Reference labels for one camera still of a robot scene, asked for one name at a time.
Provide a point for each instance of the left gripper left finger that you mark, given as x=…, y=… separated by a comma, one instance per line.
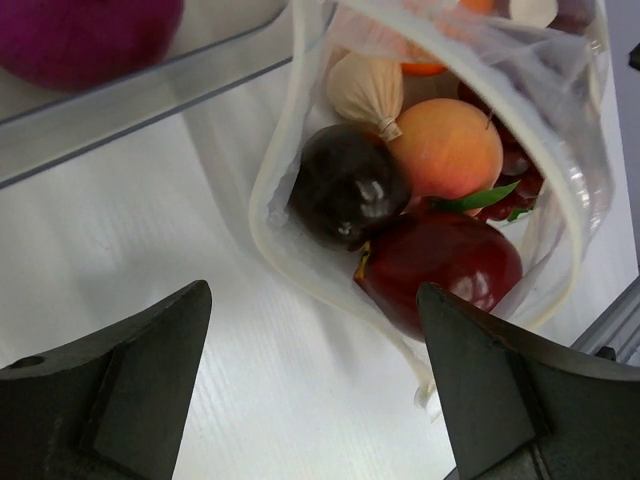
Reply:
x=109, y=405

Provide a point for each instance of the fake garlic bulb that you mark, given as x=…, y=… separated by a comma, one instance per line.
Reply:
x=368, y=90

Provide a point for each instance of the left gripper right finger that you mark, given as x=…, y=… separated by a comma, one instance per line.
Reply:
x=519, y=406

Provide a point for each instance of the fake purple grapes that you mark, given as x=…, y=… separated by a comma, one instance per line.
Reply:
x=517, y=169

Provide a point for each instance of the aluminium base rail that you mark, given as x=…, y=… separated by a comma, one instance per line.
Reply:
x=614, y=335

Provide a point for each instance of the clear zip top bag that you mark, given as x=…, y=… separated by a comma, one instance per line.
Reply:
x=540, y=66

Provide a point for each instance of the fake green leaf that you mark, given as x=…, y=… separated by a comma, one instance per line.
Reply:
x=502, y=203

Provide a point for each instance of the fake purple onion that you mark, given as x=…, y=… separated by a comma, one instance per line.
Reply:
x=76, y=45

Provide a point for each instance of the fake peach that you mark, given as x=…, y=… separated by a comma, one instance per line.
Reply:
x=449, y=149

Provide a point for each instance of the fake orange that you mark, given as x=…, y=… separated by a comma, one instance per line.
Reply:
x=423, y=69

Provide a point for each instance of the grey transparent plastic container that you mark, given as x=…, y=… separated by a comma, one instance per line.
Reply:
x=220, y=45

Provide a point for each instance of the fake dark red apple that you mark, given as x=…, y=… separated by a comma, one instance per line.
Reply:
x=457, y=252

